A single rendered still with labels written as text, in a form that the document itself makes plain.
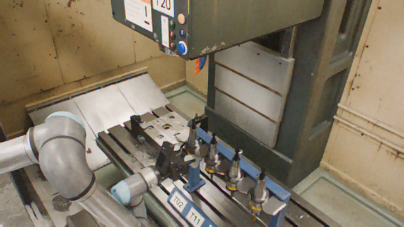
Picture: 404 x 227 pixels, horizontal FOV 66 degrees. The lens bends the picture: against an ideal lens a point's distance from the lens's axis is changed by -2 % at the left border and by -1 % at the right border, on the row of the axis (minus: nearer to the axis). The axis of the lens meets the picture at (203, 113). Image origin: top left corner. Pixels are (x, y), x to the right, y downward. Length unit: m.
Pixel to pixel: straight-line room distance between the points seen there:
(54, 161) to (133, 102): 1.50
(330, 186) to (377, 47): 0.87
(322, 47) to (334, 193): 0.97
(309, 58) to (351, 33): 0.33
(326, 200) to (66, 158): 1.52
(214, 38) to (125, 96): 1.52
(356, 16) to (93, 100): 1.67
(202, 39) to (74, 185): 0.50
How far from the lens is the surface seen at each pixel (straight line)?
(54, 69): 2.19
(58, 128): 0.93
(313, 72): 1.45
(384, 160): 1.90
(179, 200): 1.38
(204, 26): 0.86
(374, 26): 1.68
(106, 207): 0.96
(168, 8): 0.89
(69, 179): 0.87
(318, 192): 2.03
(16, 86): 2.17
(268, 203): 1.04
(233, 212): 1.40
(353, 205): 2.04
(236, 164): 1.05
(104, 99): 2.31
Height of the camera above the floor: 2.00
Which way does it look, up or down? 35 degrees down
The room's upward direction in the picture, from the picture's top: 2 degrees clockwise
